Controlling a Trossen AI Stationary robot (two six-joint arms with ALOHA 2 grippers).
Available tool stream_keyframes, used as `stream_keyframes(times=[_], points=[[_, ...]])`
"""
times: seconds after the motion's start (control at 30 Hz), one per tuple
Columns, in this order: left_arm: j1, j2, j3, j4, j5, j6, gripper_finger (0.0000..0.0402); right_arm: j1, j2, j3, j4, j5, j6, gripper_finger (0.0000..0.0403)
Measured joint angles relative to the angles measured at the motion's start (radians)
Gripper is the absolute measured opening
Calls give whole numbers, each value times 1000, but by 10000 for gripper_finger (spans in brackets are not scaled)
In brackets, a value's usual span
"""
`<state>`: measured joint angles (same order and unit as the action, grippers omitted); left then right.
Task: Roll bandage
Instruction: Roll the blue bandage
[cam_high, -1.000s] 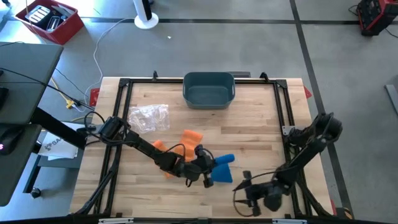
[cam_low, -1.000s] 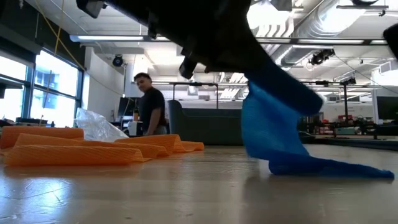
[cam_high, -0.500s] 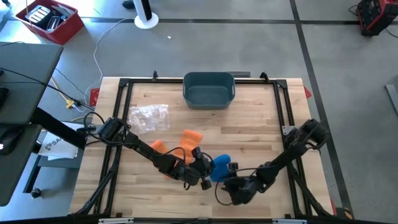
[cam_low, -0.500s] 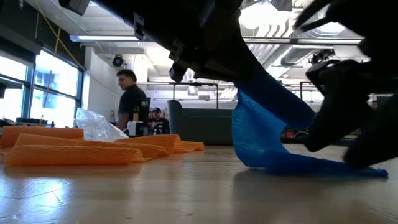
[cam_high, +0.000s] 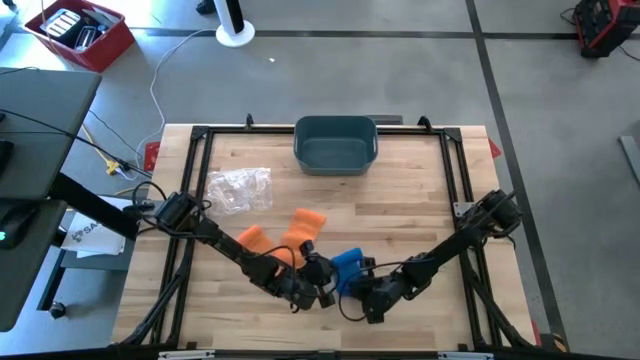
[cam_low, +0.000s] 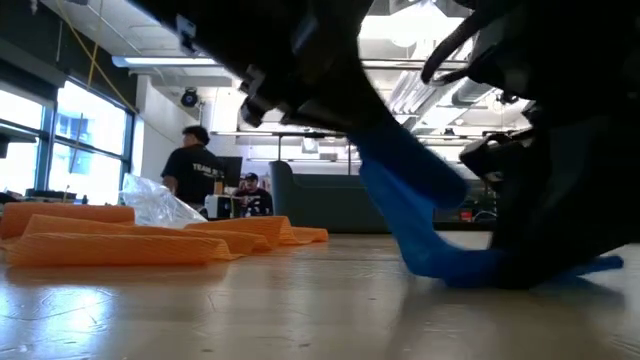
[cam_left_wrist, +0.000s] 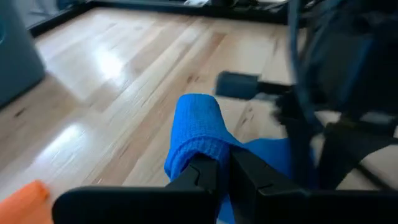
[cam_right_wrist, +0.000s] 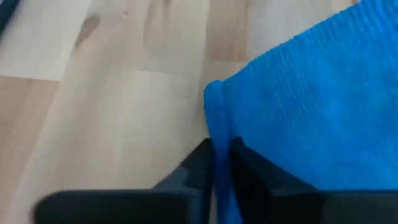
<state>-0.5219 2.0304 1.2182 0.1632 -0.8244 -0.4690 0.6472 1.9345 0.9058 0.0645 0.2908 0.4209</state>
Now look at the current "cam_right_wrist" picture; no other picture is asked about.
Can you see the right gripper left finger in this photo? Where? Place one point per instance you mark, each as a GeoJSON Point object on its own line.
{"type": "Point", "coordinates": [124, 208]}

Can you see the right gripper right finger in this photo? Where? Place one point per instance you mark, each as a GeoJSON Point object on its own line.
{"type": "Point", "coordinates": [311, 208]}

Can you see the blue elastic bandage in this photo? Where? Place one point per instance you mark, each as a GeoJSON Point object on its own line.
{"type": "Point", "coordinates": [311, 109]}

